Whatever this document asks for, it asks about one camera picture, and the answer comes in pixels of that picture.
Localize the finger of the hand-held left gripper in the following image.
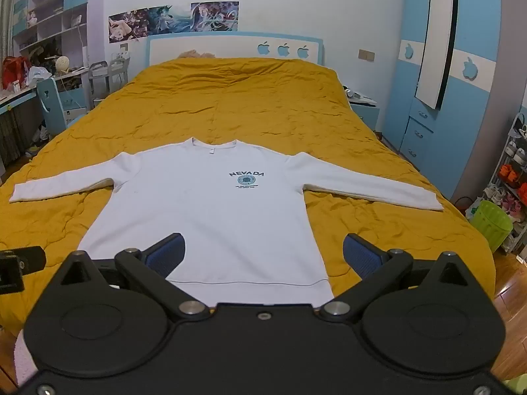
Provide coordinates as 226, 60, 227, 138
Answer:
16, 246, 47, 276

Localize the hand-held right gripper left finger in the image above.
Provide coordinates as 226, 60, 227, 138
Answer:
51, 232, 210, 324

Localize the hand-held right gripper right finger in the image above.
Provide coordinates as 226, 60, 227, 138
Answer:
319, 232, 478, 324

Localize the white printed sweatshirt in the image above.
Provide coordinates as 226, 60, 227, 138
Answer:
8, 138, 445, 307

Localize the person's pink clothing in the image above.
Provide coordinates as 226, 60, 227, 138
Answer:
14, 332, 39, 384

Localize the green plastic basket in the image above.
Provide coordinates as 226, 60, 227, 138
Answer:
469, 200, 514, 254

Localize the blue nightstand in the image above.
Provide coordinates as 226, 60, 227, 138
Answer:
344, 86, 381, 133

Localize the blue chair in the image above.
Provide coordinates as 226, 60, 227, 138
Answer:
36, 76, 88, 137

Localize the cluttered white desk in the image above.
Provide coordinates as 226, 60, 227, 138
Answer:
0, 66, 92, 132

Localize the shoe rack with shoes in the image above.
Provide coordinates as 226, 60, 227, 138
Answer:
482, 111, 527, 256

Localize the yellow quilted bed blanket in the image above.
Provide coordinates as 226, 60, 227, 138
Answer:
0, 58, 497, 338

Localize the grey stool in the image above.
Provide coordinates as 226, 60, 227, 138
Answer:
88, 61, 110, 110
108, 58, 131, 91

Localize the white plastic bag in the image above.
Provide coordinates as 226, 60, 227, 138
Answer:
27, 66, 53, 85

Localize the red bag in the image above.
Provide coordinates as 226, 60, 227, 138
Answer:
2, 56, 32, 91

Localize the blue and white wardrobe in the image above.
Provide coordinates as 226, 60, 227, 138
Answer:
395, 0, 504, 203

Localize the white and blue bed headboard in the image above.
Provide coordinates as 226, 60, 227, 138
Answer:
146, 31, 324, 69

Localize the tall wardrobe mirror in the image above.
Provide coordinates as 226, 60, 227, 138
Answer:
414, 0, 460, 110

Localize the white and blue bookshelf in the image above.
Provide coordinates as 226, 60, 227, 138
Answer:
12, 0, 90, 70

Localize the wall poster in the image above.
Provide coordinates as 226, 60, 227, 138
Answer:
147, 5, 193, 36
108, 7, 150, 44
190, 1, 240, 33

